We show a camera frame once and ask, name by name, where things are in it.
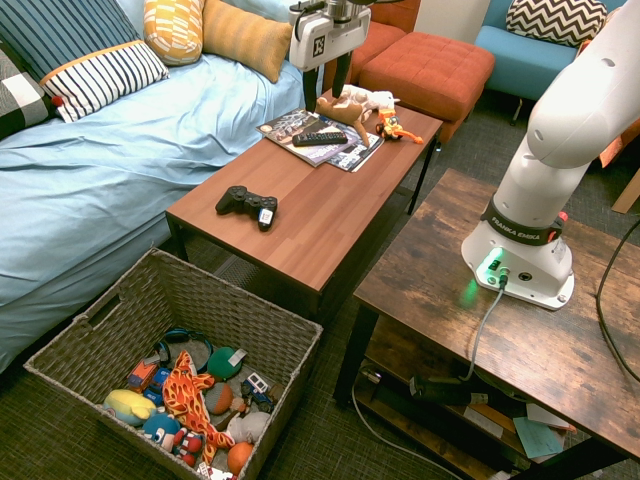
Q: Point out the orange toy truck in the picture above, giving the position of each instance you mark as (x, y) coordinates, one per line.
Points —
(142, 374)

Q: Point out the light wooden furniture piece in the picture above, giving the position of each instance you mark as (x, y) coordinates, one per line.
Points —
(629, 192)

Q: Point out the orange flame pattern plush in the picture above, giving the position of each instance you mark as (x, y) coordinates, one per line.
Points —
(187, 395)

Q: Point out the teal notebook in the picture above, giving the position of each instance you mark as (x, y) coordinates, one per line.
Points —
(537, 437)

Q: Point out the blue white toy jeep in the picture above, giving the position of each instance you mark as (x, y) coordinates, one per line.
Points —
(255, 387)

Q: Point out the mustard striped pillow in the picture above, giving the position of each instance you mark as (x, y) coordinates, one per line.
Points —
(245, 37)

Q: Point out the black white chevron pillow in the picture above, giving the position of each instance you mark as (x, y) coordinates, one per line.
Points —
(555, 20)

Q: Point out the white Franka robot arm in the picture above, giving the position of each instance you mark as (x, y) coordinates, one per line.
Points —
(565, 115)

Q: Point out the business magazine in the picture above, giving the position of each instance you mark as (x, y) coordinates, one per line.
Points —
(357, 155)

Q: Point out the light blue covered sofa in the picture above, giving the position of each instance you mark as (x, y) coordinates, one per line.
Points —
(125, 150)

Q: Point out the grey plush toy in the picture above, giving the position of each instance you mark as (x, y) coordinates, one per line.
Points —
(250, 425)

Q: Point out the grey orange ball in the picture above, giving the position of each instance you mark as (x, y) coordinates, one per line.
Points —
(220, 398)

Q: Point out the orange chair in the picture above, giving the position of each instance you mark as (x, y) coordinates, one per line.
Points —
(620, 147)

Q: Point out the blue black headphones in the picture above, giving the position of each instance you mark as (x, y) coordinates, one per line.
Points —
(182, 332)

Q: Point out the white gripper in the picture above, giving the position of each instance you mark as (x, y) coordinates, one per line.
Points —
(340, 37)

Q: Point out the green ball with tag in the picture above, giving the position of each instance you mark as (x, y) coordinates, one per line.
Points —
(222, 364)

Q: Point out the black white checked pillow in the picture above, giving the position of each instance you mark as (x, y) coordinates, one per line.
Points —
(20, 95)

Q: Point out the white plush unicorn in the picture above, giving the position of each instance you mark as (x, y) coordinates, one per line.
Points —
(370, 97)

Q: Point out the yellow plush toy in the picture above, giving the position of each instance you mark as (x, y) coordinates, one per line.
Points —
(127, 404)

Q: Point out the red blue hero plush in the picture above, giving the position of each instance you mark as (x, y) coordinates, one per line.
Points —
(189, 442)

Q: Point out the blue toy car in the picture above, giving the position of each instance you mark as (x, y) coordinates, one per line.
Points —
(157, 382)

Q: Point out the black remote control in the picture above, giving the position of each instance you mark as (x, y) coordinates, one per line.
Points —
(320, 138)

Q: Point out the black power brick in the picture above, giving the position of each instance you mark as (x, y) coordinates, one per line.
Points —
(440, 390)

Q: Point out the magazine with tree cover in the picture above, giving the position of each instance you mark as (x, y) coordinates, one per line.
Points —
(290, 125)

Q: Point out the orange toy excavator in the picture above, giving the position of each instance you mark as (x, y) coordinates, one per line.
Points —
(389, 125)

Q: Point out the reddish wooden coffee table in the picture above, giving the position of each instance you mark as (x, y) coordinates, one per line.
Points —
(320, 215)

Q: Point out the large orange tufted ottoman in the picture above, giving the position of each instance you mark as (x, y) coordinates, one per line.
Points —
(430, 65)

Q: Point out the grey woven basket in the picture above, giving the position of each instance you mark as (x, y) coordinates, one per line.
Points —
(175, 295)

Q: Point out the white paper sheet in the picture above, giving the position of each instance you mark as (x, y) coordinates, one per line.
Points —
(545, 415)
(482, 420)

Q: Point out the rustic dark wood table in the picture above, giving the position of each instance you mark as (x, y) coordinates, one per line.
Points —
(530, 345)

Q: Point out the blue armchair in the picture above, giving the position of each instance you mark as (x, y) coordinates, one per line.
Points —
(520, 60)

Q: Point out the yellow white patterned pillow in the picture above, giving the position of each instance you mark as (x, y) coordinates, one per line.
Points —
(172, 30)

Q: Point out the blue striped pillow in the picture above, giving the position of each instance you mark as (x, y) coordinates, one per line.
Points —
(60, 30)

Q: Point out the black gamepad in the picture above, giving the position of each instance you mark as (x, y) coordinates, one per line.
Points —
(240, 200)

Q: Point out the white navy striped pillow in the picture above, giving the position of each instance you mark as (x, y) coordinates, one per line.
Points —
(105, 77)

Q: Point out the blue plush figure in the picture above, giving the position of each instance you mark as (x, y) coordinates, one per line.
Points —
(160, 427)

